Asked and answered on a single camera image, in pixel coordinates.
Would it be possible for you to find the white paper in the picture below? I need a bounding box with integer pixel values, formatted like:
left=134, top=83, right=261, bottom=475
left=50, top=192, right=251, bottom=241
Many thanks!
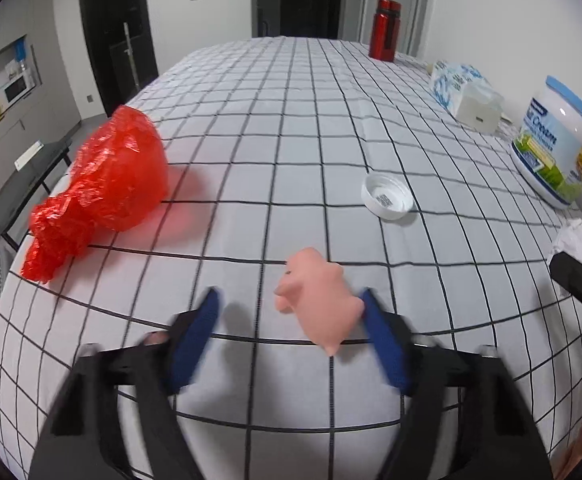
left=547, top=218, right=582, bottom=263

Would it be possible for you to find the pink pig toy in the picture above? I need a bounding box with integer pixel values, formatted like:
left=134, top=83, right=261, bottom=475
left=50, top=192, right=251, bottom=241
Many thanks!
left=274, top=247, right=364, bottom=356

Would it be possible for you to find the red plastic bag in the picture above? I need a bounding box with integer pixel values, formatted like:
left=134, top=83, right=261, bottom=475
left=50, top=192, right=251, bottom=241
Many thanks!
left=21, top=105, right=168, bottom=283

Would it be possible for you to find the person's left hand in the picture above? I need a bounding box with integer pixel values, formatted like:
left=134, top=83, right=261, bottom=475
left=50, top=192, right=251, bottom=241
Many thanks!
left=140, top=330, right=169, bottom=346

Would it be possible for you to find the cream tub blue lid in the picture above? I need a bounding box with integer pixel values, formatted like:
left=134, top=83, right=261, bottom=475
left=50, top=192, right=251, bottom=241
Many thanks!
left=510, top=76, right=582, bottom=209

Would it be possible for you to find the white translucent container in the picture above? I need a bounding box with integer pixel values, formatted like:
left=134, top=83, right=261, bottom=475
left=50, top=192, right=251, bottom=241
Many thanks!
left=455, top=82, right=504, bottom=134

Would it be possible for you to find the white bottle cap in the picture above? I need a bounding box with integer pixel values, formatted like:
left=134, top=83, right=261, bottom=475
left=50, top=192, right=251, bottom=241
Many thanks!
left=361, top=172, right=414, bottom=221

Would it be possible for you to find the blue white tissue pack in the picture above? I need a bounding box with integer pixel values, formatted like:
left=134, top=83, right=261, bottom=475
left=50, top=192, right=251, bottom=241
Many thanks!
left=430, top=60, right=492, bottom=117

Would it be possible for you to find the glass black coffee table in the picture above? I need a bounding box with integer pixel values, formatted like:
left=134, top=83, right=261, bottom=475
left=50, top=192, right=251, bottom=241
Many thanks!
left=0, top=141, right=72, bottom=252

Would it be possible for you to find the white book on table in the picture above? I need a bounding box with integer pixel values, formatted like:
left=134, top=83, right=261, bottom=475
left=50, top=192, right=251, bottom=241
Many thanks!
left=14, top=140, right=44, bottom=171

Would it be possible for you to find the red thermos bottle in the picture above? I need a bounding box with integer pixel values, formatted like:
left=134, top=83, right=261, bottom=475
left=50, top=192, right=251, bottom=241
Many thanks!
left=369, top=0, right=402, bottom=62

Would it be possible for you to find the checkered white tablecloth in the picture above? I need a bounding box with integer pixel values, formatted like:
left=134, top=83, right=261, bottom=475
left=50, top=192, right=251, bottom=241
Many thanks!
left=0, top=38, right=582, bottom=479

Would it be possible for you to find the white microwave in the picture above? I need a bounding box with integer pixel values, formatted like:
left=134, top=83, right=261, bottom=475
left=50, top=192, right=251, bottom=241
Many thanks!
left=1, top=70, right=35, bottom=106

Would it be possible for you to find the grey wall cabinet counter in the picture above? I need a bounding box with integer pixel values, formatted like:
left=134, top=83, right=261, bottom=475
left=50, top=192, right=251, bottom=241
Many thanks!
left=0, top=37, right=80, bottom=188

